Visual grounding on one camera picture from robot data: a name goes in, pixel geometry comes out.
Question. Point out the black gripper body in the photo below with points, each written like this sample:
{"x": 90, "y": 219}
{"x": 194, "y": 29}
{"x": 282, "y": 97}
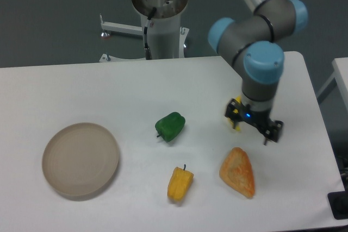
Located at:
{"x": 257, "y": 113}

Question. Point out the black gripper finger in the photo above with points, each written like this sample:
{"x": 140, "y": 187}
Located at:
{"x": 230, "y": 106}
{"x": 272, "y": 131}

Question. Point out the green bell pepper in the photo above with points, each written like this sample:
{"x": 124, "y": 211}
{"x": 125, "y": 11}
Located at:
{"x": 170, "y": 126}

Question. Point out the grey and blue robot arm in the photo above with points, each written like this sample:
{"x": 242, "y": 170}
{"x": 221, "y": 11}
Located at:
{"x": 249, "y": 47}

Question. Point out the yellow bell pepper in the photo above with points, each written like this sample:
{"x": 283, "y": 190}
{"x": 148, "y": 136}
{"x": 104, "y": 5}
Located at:
{"x": 179, "y": 184}

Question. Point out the yellow banana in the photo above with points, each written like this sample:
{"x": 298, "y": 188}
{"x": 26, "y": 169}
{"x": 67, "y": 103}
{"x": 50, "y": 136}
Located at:
{"x": 235, "y": 124}

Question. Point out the orange triangular bread slice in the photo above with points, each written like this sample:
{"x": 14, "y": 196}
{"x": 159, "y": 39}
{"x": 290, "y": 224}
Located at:
{"x": 236, "y": 171}

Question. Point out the white side table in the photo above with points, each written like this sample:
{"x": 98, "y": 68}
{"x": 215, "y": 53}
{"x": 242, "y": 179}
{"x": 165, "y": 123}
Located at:
{"x": 338, "y": 79}

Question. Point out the black device at table edge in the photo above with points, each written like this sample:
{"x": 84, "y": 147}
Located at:
{"x": 338, "y": 204}

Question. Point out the beige round plate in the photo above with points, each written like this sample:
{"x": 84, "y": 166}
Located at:
{"x": 80, "y": 161}

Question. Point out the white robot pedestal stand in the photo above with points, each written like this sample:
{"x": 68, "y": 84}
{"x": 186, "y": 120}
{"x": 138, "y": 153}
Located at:
{"x": 161, "y": 31}

